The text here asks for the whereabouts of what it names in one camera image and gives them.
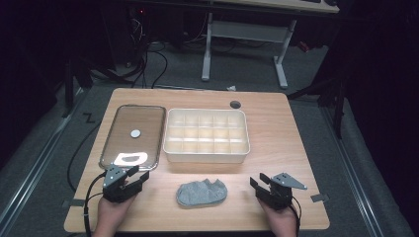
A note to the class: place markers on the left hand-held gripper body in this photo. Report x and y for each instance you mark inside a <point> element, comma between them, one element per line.
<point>113,184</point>

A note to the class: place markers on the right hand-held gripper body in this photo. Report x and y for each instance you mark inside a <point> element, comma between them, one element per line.
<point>280,192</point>

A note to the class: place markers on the grey sock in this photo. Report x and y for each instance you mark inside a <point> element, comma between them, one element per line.
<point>201,193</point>

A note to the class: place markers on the cream divided storage box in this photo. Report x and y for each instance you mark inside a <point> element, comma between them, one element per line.
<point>206,135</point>

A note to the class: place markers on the person's right hand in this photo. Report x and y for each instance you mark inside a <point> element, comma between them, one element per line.
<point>278,217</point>

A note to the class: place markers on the person's left hand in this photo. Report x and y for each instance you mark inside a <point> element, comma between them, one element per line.
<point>113,210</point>

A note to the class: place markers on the clear plastic lid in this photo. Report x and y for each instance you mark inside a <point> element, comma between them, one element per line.
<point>133,138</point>

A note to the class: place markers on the round white sticker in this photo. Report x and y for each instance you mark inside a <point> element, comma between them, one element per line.
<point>135,133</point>

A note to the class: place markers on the grey tape strip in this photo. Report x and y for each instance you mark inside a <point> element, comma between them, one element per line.
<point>319,197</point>
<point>73,203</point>

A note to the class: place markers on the white paper scrap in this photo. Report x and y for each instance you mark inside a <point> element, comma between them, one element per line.
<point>231,88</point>

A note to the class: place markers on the black stand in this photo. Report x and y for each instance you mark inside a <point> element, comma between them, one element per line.
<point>69,89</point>
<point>332,95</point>

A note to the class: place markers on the white-framed desk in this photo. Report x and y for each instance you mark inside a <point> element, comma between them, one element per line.
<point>250,31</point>

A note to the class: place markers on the metal floor rail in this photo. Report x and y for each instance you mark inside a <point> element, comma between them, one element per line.
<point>352,171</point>
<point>33,171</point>

